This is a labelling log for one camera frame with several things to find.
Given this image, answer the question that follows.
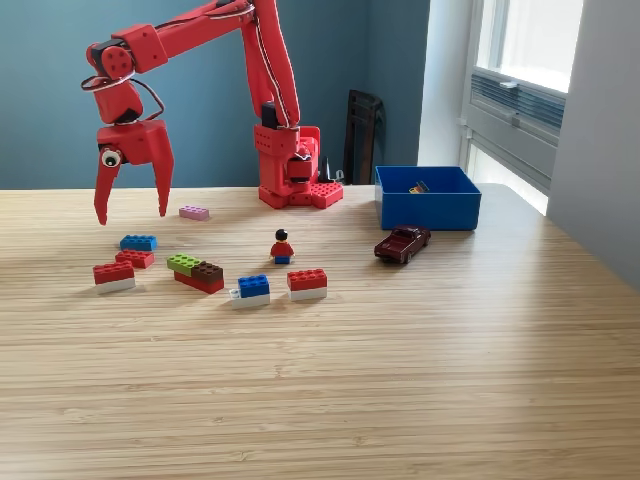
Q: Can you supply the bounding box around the blue plastic bin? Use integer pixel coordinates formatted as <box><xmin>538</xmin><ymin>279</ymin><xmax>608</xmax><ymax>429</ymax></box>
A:
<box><xmin>374</xmin><ymin>165</ymin><xmax>483</xmax><ymax>232</ymax></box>

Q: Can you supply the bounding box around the red flat brick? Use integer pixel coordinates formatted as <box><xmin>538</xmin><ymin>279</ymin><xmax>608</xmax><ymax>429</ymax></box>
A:
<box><xmin>114</xmin><ymin>248</ymin><xmax>156</xmax><ymax>270</ymax></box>

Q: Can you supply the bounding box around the red and white brick stack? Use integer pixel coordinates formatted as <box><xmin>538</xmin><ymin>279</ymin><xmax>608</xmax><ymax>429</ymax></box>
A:
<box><xmin>286</xmin><ymin>268</ymin><xmax>329</xmax><ymax>302</ymax></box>
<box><xmin>92</xmin><ymin>260</ymin><xmax>137</xmax><ymax>295</ymax></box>

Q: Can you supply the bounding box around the green brown red brick stack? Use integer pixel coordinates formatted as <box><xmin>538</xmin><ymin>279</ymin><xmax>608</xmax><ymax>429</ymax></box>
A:
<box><xmin>166</xmin><ymin>253</ymin><xmax>226</xmax><ymax>295</ymax></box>

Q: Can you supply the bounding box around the toy figure with red shirt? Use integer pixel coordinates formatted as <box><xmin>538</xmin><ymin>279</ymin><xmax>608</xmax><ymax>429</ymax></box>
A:
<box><xmin>269</xmin><ymin>228</ymin><xmax>297</xmax><ymax>266</ymax></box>

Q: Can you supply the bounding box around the blue and white brick stack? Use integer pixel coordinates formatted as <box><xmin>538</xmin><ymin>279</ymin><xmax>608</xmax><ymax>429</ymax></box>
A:
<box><xmin>228</xmin><ymin>274</ymin><xmax>272</xmax><ymax>310</ymax></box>

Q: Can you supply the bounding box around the black table clamp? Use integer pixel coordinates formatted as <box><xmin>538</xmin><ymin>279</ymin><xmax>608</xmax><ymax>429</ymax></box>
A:
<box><xmin>317</xmin><ymin>156</ymin><xmax>347</xmax><ymax>185</ymax></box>

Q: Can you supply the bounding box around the dark folded chair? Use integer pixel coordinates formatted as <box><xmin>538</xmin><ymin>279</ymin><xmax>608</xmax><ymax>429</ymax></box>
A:
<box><xmin>342</xmin><ymin>89</ymin><xmax>387</xmax><ymax>186</ymax></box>

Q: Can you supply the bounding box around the dark red toy car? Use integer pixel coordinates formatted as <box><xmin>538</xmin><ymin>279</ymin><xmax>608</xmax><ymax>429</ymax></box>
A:
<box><xmin>373</xmin><ymin>224</ymin><xmax>432</xmax><ymax>265</ymax></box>

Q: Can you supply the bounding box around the grey vent grille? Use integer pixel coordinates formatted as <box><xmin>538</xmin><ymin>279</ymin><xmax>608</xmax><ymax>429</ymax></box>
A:
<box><xmin>468</xmin><ymin>69</ymin><xmax>567</xmax><ymax>147</ymax></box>

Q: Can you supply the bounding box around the window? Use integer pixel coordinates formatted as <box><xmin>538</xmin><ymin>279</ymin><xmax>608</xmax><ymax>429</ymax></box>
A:
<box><xmin>469</xmin><ymin>0</ymin><xmax>586</xmax><ymax>96</ymax></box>

